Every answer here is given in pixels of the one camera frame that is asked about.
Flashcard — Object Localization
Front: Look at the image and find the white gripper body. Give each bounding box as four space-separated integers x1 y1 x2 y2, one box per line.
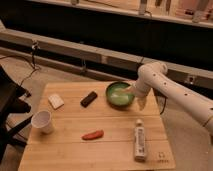
128 80 151 98

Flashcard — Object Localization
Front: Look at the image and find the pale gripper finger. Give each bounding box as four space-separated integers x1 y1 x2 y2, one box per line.
137 97 147 111

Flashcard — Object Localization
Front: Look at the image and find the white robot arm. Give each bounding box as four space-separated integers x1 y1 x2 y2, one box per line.
128 62 213 136

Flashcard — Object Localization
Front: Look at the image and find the green ceramic bowl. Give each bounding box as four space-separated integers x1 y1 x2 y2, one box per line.
105 81 135 107

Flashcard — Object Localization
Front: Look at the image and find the white labelled bottle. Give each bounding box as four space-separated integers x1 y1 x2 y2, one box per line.
134 119 147 161

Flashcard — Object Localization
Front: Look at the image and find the black rectangular block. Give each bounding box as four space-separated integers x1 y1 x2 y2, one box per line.
80 91 97 107

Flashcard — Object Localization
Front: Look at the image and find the red chili pepper toy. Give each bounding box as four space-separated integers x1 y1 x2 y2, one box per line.
82 130 104 140

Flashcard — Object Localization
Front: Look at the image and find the wooden table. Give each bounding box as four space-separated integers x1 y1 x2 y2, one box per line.
18 82 175 171

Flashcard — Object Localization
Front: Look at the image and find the white sponge block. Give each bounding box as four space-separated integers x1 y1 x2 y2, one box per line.
48 94 64 109

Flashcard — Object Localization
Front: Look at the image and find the white paper cup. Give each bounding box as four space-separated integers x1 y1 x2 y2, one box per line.
31 110 54 134

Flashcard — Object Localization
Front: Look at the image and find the black chair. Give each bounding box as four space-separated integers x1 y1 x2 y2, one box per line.
0 65 31 163

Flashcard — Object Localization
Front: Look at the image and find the black floor cable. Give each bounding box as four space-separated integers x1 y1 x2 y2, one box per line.
0 43 43 88

